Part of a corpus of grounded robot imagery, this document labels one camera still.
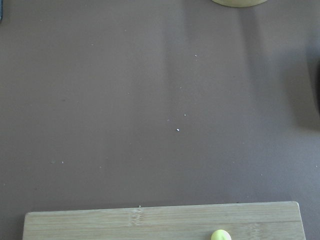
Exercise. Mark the bamboo cutting board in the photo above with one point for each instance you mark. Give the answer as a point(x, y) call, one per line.
point(243, 221)

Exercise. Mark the wooden mug tree stand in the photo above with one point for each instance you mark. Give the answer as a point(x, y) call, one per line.
point(239, 3)

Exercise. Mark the yellow plastic knife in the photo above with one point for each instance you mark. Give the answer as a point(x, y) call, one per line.
point(220, 234)

